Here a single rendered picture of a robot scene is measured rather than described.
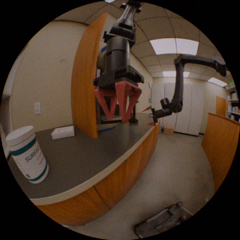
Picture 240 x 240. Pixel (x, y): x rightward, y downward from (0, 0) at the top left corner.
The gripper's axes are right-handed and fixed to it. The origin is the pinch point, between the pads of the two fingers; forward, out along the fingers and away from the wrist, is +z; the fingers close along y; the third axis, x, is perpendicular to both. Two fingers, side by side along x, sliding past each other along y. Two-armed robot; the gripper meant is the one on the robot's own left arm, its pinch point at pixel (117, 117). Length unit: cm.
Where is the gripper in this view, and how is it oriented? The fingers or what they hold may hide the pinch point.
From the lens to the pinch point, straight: 15.7
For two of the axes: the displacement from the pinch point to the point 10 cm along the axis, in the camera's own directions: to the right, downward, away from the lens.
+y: -7.8, -1.4, 6.1
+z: 0.0, 9.7, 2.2
